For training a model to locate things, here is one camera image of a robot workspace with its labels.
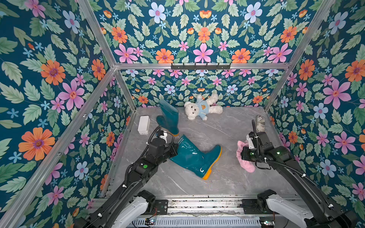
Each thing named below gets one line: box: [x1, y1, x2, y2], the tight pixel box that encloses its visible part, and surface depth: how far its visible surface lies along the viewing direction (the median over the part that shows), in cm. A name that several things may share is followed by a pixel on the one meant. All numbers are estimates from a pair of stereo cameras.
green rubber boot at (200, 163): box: [169, 134, 223, 180], surface depth 82 cm
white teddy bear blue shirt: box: [184, 92, 223, 121], surface depth 113 cm
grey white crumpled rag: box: [255, 114, 266, 133], surface depth 107 cm
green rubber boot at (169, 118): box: [156, 99, 180, 137], surface depth 89 cm
